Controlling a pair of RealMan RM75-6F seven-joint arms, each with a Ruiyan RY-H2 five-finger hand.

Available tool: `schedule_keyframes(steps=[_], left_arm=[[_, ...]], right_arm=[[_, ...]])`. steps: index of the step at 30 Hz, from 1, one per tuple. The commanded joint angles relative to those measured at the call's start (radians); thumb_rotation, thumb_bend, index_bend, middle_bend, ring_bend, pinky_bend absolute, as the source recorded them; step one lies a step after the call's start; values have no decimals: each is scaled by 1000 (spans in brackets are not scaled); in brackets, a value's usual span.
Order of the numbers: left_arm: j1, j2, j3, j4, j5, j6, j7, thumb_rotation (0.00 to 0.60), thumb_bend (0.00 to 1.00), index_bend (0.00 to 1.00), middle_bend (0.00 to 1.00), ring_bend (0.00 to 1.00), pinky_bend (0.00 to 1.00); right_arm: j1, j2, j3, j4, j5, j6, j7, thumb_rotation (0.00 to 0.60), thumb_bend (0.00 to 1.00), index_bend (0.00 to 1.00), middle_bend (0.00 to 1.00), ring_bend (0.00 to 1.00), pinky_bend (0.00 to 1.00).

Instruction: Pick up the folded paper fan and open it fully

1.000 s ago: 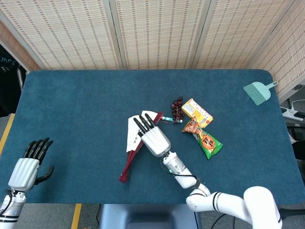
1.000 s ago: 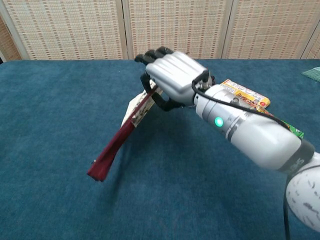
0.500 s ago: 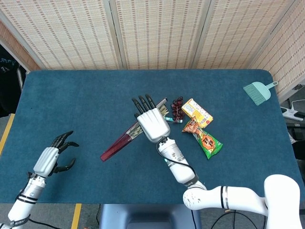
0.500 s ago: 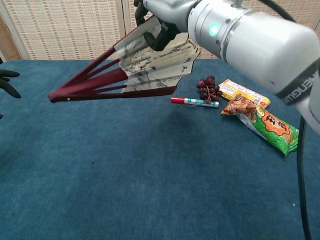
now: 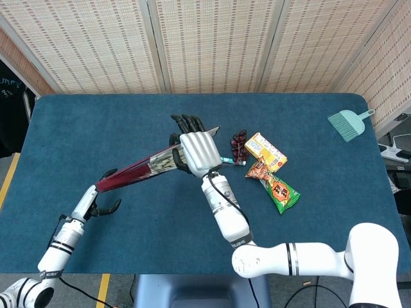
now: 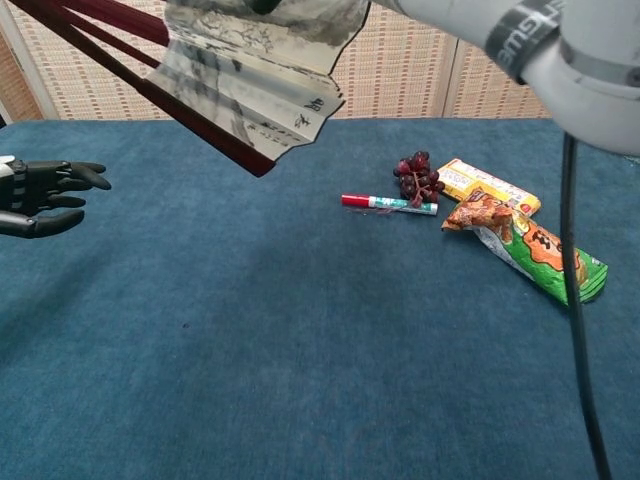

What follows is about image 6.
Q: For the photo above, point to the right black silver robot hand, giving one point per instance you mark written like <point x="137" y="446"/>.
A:
<point x="265" y="5"/>

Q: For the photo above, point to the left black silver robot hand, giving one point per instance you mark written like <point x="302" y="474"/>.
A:
<point x="40" y="190"/>

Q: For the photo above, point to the paper folding fan red ribs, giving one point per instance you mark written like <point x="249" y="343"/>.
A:
<point x="250" y="90"/>

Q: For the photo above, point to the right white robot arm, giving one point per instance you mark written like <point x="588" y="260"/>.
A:
<point x="590" y="100"/>

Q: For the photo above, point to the bamboo folding screen panel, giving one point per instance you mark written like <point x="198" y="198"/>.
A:
<point x="90" y="90"/>
<point x="400" y="75"/>
<point x="500" y="85"/>
<point x="15" y="85"/>

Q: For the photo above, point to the dark red grape bunch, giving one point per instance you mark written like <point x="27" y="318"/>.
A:
<point x="415" y="175"/>

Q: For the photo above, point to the red capped marker pen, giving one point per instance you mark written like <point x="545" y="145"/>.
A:
<point x="390" y="202"/>

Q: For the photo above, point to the blue felt table cloth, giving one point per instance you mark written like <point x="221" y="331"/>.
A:
<point x="250" y="325"/>

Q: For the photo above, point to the yellow snack box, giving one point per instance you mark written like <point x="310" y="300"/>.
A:
<point x="480" y="180"/>

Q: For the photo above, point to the green orange snack bag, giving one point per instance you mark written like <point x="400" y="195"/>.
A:
<point x="530" y="250"/>

